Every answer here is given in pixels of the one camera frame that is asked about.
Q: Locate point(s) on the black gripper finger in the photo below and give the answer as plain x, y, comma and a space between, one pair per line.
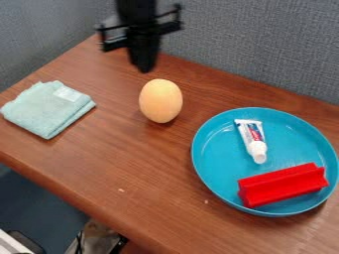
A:
133, 46
151, 50

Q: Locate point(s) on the white object bottom left corner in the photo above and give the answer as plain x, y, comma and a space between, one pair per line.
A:
11, 246

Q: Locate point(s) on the orange egg-shaped object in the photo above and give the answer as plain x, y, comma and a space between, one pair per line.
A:
160, 100

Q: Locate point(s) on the red plastic block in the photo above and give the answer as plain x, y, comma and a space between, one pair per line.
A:
280, 185

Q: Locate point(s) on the white toothpaste tube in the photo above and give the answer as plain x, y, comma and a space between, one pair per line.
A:
251, 132

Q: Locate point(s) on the grey bag under table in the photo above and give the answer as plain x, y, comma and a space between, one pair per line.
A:
96, 239

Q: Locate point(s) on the blue round plate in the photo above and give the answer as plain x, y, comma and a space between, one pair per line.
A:
295, 143

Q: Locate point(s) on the light green folded cloth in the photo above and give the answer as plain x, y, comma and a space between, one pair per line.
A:
47, 108

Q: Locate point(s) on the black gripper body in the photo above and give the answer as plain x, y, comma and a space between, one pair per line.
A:
136, 14

